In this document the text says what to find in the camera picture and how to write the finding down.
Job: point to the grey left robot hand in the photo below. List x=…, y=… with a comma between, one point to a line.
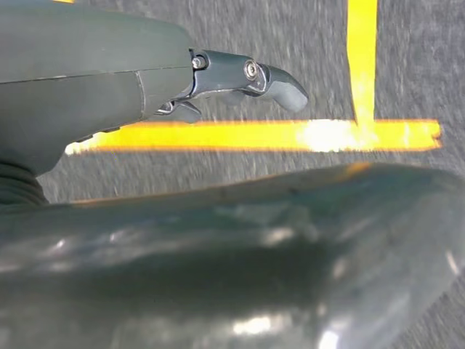
x=90, y=96

